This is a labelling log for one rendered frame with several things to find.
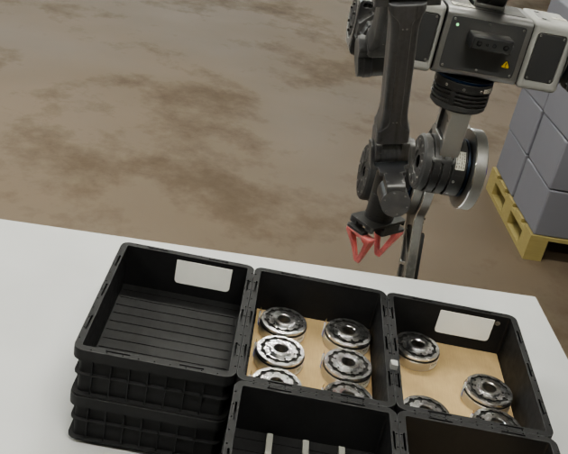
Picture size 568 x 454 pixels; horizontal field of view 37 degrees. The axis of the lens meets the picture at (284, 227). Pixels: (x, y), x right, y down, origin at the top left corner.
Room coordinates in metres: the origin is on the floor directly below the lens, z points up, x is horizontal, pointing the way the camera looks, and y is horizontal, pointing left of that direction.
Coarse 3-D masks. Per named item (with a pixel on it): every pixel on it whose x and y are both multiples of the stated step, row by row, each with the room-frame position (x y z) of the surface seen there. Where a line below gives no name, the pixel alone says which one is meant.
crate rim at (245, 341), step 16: (256, 272) 1.58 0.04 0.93; (272, 272) 1.59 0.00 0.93; (288, 272) 1.61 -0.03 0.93; (256, 288) 1.51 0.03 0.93; (352, 288) 1.60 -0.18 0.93; (368, 288) 1.61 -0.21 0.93; (384, 304) 1.56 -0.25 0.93; (384, 320) 1.50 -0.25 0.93; (384, 336) 1.44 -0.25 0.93; (240, 352) 1.28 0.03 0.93; (384, 352) 1.38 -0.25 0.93; (240, 368) 1.23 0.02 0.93; (272, 384) 1.21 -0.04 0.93; (288, 384) 1.22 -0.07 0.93; (352, 400) 1.21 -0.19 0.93; (368, 400) 1.22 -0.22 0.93
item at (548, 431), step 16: (432, 304) 1.60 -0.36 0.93; (448, 304) 1.61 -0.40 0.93; (512, 320) 1.61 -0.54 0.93; (528, 368) 1.45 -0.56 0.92; (400, 384) 1.29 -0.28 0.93; (400, 400) 1.24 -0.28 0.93; (448, 416) 1.22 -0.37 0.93; (464, 416) 1.23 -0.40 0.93; (544, 416) 1.28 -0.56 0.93; (528, 432) 1.23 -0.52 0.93; (544, 432) 1.24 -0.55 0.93
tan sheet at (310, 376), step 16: (256, 320) 1.54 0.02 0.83; (256, 336) 1.48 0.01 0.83; (320, 336) 1.53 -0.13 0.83; (320, 352) 1.47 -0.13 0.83; (368, 352) 1.51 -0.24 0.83; (256, 368) 1.37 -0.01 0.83; (304, 368) 1.41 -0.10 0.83; (320, 368) 1.42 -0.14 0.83; (304, 384) 1.36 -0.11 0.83; (320, 384) 1.37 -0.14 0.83; (368, 384) 1.40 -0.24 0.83
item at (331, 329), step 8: (336, 320) 1.56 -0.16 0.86; (344, 320) 1.57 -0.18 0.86; (352, 320) 1.57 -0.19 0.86; (328, 328) 1.52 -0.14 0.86; (336, 328) 1.53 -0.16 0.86; (360, 328) 1.55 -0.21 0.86; (328, 336) 1.50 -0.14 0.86; (336, 336) 1.50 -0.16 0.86; (360, 336) 1.52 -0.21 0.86; (368, 336) 1.52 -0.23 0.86; (344, 344) 1.48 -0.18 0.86; (352, 344) 1.48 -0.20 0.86; (360, 344) 1.49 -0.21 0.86
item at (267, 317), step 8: (264, 312) 1.53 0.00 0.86; (272, 312) 1.54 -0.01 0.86; (280, 312) 1.55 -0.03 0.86; (288, 312) 1.56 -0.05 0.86; (296, 312) 1.56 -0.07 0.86; (264, 320) 1.50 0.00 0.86; (272, 320) 1.51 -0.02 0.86; (296, 320) 1.53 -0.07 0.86; (304, 320) 1.53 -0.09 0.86; (272, 328) 1.48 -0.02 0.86; (280, 328) 1.48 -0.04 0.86; (288, 328) 1.49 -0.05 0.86; (296, 328) 1.50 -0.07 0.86; (304, 328) 1.50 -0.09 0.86; (288, 336) 1.47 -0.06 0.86
